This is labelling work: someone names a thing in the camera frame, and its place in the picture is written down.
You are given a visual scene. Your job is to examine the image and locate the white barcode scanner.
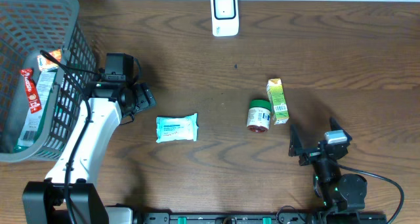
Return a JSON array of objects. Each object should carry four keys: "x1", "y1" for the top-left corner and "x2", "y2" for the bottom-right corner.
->
[{"x1": 211, "y1": 0, "x2": 240, "y2": 37}]

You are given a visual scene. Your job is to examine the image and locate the green 3M gloves package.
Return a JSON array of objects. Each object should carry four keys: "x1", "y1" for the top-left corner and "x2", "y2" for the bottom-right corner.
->
[{"x1": 14, "y1": 72, "x2": 56, "y2": 152}]

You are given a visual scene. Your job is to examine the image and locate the green lid spread jar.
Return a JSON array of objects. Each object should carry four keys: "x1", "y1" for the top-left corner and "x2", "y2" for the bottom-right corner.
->
[{"x1": 247, "y1": 99, "x2": 271, "y2": 133}]

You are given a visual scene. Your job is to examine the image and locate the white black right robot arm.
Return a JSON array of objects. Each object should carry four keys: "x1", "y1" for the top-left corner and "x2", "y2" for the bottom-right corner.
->
[{"x1": 288, "y1": 118, "x2": 367, "y2": 223}]

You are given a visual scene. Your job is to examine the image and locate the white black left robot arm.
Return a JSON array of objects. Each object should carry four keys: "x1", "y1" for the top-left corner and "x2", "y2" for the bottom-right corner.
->
[{"x1": 22, "y1": 82, "x2": 156, "y2": 223}]

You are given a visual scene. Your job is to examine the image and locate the grey plastic mesh basket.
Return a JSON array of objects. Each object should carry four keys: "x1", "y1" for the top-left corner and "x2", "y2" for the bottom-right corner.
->
[{"x1": 1, "y1": 0, "x2": 96, "y2": 163}]

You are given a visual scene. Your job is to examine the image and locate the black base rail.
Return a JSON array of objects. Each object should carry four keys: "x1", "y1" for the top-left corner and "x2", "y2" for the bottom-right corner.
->
[{"x1": 104, "y1": 212, "x2": 388, "y2": 224}]

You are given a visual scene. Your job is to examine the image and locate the green yellow juice carton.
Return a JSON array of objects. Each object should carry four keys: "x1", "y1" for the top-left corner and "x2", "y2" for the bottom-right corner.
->
[{"x1": 266, "y1": 78, "x2": 289, "y2": 125}]

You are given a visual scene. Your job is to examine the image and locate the red snack bar wrapper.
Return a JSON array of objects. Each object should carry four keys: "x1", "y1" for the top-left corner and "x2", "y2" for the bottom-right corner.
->
[{"x1": 20, "y1": 68, "x2": 42, "y2": 114}]

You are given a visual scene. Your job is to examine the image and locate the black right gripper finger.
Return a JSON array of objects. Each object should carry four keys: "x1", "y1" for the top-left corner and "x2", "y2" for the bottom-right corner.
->
[
  {"x1": 329, "y1": 117, "x2": 352, "y2": 143},
  {"x1": 288, "y1": 125, "x2": 303, "y2": 157}
]

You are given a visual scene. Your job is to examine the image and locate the light blue wipes pack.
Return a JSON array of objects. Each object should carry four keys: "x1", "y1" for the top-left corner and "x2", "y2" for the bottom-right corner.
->
[{"x1": 156, "y1": 113, "x2": 199, "y2": 143}]

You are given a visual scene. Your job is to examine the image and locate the orange Kleenex tissue pack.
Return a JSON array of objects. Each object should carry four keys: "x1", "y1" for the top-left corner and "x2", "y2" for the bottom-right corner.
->
[{"x1": 37, "y1": 49, "x2": 62, "y2": 72}]

